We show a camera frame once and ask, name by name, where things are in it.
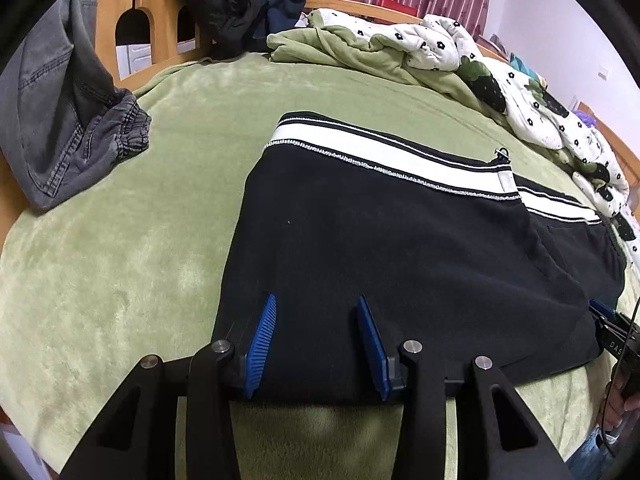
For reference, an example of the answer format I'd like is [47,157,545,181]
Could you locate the black sweatpants with white stripe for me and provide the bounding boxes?
[214,112,626,403]

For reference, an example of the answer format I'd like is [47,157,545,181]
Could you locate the person's right hand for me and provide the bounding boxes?
[597,382,640,431]

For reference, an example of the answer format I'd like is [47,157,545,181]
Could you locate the green plush bed blanket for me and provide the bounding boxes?
[0,24,640,480]

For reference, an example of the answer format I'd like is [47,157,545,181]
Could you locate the grey denim jeans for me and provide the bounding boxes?
[1,0,151,211]

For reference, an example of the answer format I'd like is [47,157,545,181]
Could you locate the white floral duvet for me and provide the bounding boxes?
[307,8,639,263]

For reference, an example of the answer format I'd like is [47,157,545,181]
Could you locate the black jacket on bedframe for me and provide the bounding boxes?
[184,0,266,58]

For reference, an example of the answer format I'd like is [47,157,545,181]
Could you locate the dark blue garment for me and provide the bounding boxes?
[252,0,306,41]

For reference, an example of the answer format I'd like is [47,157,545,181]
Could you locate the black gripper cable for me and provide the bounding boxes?
[598,296,640,456]

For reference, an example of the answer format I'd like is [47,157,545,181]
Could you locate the wooden bed frame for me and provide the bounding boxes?
[1,0,639,251]

